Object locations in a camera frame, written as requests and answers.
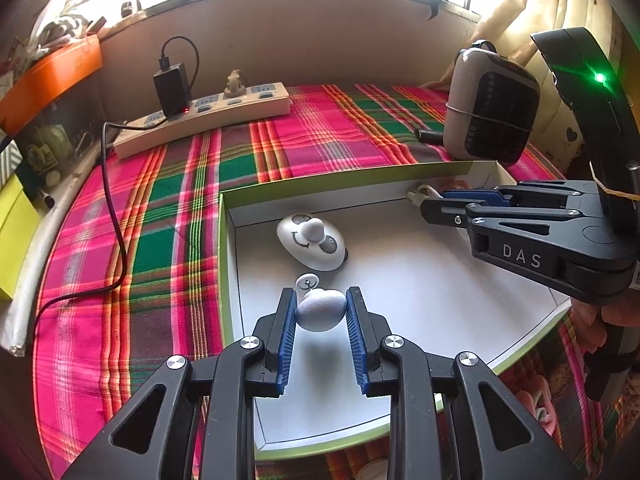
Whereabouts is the white smiley face toy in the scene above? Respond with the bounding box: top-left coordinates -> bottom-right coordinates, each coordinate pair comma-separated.
277,214 -> 348,272

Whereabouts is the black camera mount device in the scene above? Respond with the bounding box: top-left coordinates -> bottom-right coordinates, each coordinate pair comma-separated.
529,27 -> 640,241

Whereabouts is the black charger cable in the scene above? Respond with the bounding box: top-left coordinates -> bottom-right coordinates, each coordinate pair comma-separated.
29,34 -> 201,346

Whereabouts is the white cable bundle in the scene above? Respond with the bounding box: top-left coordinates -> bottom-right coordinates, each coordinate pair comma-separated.
406,183 -> 446,208

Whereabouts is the pink green plaid cloth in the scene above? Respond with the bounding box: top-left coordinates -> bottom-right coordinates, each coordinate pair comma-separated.
31,82 -> 609,480

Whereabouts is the striped white box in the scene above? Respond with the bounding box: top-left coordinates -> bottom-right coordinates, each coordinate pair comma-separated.
0,140 -> 23,188

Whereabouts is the green white cardboard tray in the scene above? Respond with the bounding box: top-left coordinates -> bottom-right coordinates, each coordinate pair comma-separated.
218,162 -> 568,460

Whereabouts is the small beige figurine plug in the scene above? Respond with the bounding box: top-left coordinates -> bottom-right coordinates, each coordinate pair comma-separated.
224,70 -> 246,99

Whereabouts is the black charger adapter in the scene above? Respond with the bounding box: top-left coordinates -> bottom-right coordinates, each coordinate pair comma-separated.
153,62 -> 192,117

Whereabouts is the grey black portable heater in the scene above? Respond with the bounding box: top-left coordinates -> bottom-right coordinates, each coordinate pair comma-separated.
442,40 -> 540,166

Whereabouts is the beige power strip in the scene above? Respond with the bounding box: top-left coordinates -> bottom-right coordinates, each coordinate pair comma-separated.
113,82 -> 291,159

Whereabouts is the orange box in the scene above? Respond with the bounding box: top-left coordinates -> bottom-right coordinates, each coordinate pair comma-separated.
0,36 -> 103,138

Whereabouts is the cream heart pattern curtain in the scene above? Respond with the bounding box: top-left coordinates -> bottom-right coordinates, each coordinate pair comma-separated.
424,0 -> 632,172

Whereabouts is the pink nail clipper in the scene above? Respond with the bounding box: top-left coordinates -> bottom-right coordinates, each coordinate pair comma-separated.
515,375 -> 558,436

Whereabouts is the yellow box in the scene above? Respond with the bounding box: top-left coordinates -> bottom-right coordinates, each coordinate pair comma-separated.
0,176 -> 40,300

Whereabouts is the white round ball object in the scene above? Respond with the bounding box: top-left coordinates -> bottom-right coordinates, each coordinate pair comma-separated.
295,273 -> 347,333

